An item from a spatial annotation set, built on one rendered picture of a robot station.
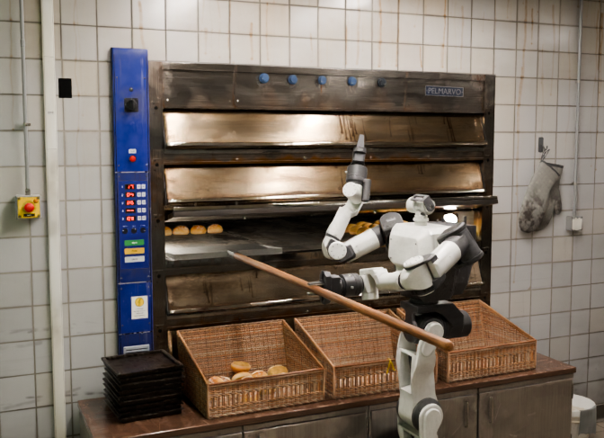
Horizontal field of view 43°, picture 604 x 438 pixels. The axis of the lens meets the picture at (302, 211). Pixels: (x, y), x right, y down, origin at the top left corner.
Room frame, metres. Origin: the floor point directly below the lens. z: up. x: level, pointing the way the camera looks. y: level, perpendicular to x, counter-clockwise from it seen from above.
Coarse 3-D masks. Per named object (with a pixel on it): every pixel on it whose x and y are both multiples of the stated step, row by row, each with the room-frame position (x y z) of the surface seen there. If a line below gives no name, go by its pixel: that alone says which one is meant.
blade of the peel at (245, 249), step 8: (168, 248) 3.90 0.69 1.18; (176, 248) 3.90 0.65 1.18; (184, 248) 3.90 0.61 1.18; (192, 248) 3.90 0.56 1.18; (200, 248) 3.90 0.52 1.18; (208, 248) 3.90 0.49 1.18; (216, 248) 3.90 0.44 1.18; (224, 248) 3.90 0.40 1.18; (232, 248) 3.90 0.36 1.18; (240, 248) 3.90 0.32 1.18; (248, 248) 3.90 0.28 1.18; (256, 248) 3.90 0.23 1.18; (264, 248) 3.90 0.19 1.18; (272, 248) 3.75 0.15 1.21; (280, 248) 3.77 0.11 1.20; (168, 256) 3.65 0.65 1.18; (176, 256) 3.55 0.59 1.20; (184, 256) 3.56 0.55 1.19; (192, 256) 3.58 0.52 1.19; (200, 256) 3.60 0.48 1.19; (208, 256) 3.61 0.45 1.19; (216, 256) 3.63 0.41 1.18; (224, 256) 3.65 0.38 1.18
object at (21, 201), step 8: (16, 200) 3.21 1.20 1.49; (24, 200) 3.21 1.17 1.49; (32, 200) 3.23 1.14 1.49; (40, 200) 3.25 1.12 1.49; (16, 208) 3.21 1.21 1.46; (40, 208) 3.24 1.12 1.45; (16, 216) 3.21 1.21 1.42; (24, 216) 3.21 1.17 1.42; (32, 216) 3.23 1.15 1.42; (40, 216) 3.24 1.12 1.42
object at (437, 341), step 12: (252, 264) 3.35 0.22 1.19; (264, 264) 3.24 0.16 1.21; (276, 276) 3.11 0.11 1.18; (288, 276) 3.00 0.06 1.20; (312, 288) 2.79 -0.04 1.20; (336, 300) 2.61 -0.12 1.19; (348, 300) 2.54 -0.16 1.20; (360, 312) 2.45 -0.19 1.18; (372, 312) 2.39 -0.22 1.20; (396, 324) 2.25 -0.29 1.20; (408, 324) 2.21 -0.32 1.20; (420, 336) 2.13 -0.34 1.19; (432, 336) 2.09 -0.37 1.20; (444, 348) 2.03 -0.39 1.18
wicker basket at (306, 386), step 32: (192, 352) 3.52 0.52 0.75; (224, 352) 3.57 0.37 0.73; (256, 352) 3.64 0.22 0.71; (288, 352) 3.68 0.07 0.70; (192, 384) 3.28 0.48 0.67; (224, 384) 3.11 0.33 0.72; (256, 384) 3.18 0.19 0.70; (288, 384) 3.25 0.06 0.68; (320, 384) 3.35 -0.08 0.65; (224, 416) 3.12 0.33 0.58
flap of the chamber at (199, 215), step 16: (272, 208) 3.59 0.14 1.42; (288, 208) 3.62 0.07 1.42; (304, 208) 3.66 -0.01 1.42; (320, 208) 3.69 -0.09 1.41; (336, 208) 3.72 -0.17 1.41; (368, 208) 3.79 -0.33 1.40; (384, 208) 3.83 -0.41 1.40; (400, 208) 3.90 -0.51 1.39; (448, 208) 4.13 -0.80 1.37; (464, 208) 4.22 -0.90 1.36
